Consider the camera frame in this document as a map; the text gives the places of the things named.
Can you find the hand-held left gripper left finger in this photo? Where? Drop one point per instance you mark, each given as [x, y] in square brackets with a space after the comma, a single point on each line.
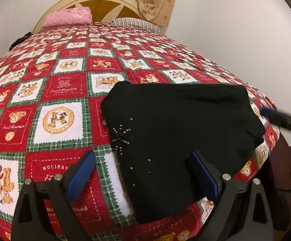
[81, 175]

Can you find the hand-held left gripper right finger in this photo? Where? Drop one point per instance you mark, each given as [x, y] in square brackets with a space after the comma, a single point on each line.
[205, 177]

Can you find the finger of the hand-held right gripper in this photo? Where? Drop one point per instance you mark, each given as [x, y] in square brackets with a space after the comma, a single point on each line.
[280, 119]

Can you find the black pants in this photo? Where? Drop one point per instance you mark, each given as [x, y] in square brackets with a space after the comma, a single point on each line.
[173, 130]

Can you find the dark maroon bed base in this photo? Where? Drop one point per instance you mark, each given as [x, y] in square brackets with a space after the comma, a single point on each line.
[278, 180]

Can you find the red checkered printed blanket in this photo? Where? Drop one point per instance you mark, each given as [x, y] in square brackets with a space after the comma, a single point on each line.
[60, 93]

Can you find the dark object beside bed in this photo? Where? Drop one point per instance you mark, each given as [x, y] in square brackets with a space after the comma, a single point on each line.
[18, 41]

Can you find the pink pillow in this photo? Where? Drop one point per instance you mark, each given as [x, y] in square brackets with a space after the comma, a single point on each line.
[67, 17]

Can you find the striped pillow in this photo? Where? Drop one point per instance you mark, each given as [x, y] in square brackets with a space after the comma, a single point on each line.
[135, 23]

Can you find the cream wooden headboard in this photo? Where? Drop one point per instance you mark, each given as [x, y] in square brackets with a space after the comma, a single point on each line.
[60, 5]

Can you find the beige patterned curtain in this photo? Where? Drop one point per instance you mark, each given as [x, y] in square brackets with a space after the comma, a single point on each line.
[155, 0]

